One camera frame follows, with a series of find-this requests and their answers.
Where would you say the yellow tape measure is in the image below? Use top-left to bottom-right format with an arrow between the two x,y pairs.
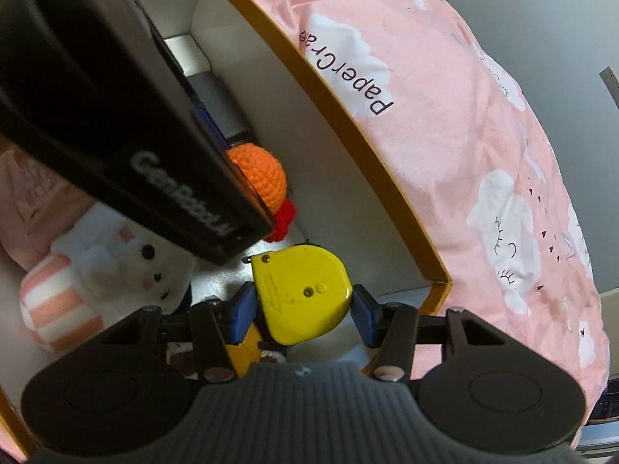
250,244 -> 352,347

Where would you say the pink packaged item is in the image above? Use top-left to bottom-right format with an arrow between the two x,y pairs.
1,148 -> 96,270

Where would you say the white pink striped plush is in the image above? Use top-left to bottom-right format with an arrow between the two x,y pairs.
19,202 -> 195,353

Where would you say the orange crochet toy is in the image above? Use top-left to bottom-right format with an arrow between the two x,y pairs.
227,143 -> 296,243

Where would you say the orange cardboard box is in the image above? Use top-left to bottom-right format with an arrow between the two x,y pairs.
0,0 -> 453,460

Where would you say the pink cloud-print duvet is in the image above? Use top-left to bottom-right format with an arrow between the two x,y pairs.
120,0 -> 612,416

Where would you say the grey wall strip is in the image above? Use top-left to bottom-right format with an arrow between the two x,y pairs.
599,66 -> 619,107

